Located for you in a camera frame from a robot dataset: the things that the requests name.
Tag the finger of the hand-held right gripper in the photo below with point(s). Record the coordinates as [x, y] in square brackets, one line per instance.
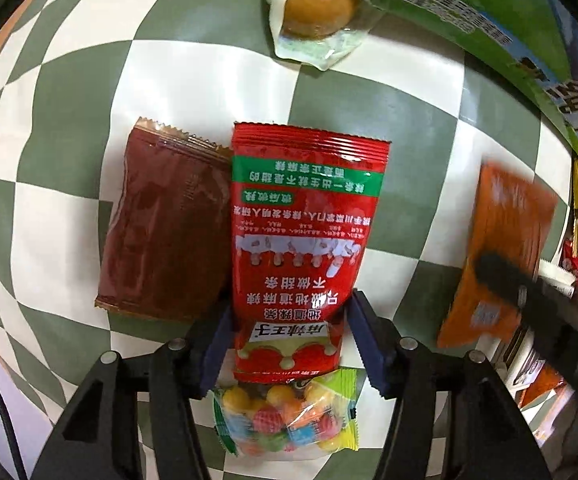
[499, 272]

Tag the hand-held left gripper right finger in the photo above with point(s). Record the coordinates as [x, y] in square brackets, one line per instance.
[369, 350]

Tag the red snack packet green band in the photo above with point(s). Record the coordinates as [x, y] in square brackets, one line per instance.
[294, 240]

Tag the orange snack packet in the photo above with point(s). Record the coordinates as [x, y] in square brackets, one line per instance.
[509, 210]
[544, 385]

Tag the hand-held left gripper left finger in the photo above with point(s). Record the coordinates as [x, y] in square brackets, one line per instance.
[216, 355]

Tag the colourful candy ball packet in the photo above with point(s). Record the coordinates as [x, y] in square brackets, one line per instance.
[279, 420]

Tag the brown snack packet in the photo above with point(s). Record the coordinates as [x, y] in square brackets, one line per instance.
[164, 220]

